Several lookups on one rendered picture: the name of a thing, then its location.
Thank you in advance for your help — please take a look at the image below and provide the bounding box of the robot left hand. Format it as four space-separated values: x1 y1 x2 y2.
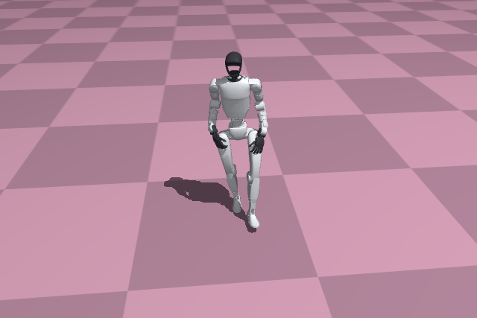
249 128 266 154

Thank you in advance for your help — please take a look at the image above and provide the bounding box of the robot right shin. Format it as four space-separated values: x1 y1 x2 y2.
226 174 239 200

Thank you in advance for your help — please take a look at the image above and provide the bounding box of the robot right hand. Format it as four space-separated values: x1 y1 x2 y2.
210 125 228 149

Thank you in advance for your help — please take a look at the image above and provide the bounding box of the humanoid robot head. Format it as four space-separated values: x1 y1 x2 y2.
225 51 243 82

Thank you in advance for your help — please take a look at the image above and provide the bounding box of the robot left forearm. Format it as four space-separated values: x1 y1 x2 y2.
257 101 268 135

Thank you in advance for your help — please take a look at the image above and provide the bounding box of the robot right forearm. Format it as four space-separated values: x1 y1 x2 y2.
208 100 218 132

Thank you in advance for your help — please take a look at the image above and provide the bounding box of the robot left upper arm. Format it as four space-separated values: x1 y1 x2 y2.
249 78 264 111

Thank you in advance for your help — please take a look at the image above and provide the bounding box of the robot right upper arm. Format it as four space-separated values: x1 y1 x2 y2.
209 78 221 109

